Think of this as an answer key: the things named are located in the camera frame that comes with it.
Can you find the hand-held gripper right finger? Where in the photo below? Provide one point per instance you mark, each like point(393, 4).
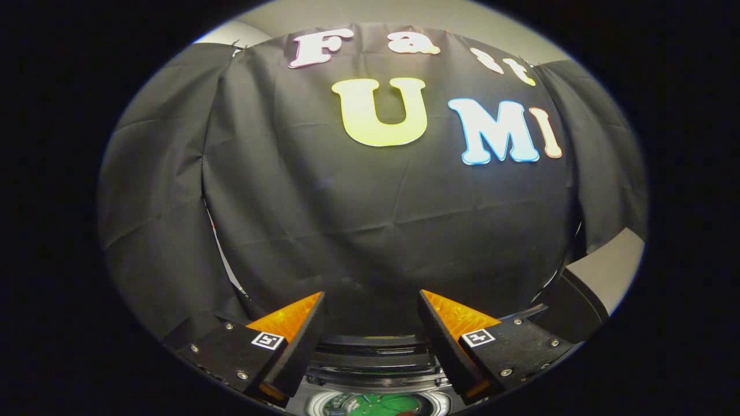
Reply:
point(444, 346)

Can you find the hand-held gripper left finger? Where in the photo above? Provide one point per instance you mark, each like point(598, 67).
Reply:
point(299, 344)

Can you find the grey washing machine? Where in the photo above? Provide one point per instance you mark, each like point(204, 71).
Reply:
point(376, 353)

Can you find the green polo shirt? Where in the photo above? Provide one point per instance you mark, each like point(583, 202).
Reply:
point(381, 405)

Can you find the black backdrop cloth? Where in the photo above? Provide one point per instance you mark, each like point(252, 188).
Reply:
point(376, 231)

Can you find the beige cabinet with dark top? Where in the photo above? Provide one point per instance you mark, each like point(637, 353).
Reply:
point(607, 271)

